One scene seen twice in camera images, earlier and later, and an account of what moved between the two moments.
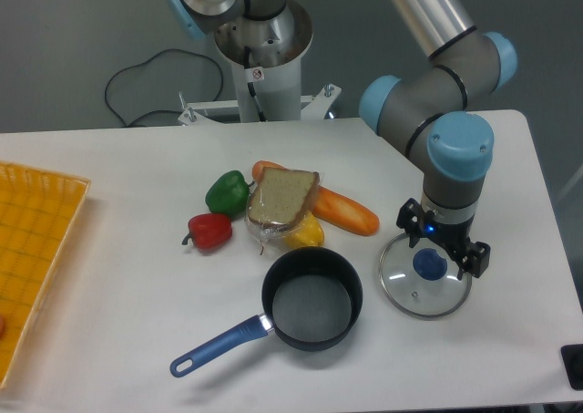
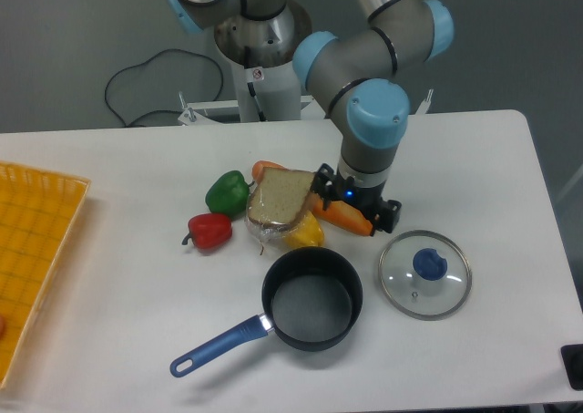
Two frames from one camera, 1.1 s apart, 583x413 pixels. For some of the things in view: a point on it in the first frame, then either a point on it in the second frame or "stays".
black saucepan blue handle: x=312 y=296 stays
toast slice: x=279 y=201 stays
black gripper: x=454 y=238 to x=383 y=214
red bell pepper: x=209 y=232 stays
